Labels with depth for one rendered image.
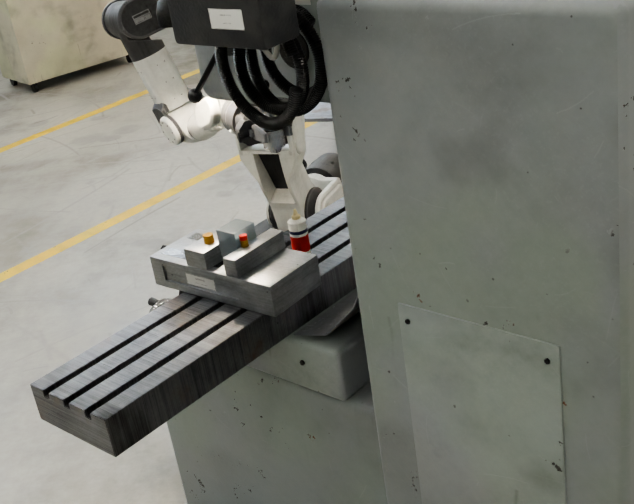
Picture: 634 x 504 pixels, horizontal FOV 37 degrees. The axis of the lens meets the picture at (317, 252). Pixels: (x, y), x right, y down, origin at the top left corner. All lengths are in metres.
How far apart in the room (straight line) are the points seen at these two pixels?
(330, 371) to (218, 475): 0.65
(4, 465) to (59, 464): 0.20
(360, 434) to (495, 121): 0.85
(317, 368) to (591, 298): 0.72
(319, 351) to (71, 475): 1.49
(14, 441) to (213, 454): 1.20
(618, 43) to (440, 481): 0.89
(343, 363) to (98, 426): 0.50
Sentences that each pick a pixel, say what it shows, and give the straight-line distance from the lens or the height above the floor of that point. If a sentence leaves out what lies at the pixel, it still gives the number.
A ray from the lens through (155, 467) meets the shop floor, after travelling 3.16.
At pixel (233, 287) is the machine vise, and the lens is 1.94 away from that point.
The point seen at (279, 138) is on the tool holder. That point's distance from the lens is 1.99.
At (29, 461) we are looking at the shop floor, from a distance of 3.38.
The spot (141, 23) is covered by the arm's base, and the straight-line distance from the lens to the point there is 2.38.
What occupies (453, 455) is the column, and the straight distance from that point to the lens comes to 1.74.
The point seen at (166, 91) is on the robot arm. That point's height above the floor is 1.23.
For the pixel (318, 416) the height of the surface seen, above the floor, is 0.66.
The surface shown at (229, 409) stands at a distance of 2.29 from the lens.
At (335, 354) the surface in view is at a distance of 1.90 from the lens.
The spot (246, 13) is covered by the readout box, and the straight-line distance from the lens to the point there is 1.41.
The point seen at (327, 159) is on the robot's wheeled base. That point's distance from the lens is 3.16.
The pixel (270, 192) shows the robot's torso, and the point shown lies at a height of 0.77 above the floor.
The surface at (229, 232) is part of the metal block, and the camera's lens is 1.94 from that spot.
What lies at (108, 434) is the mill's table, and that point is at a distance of 1.73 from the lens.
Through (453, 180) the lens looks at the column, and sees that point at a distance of 1.45.
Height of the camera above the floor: 1.84
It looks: 25 degrees down
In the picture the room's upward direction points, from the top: 9 degrees counter-clockwise
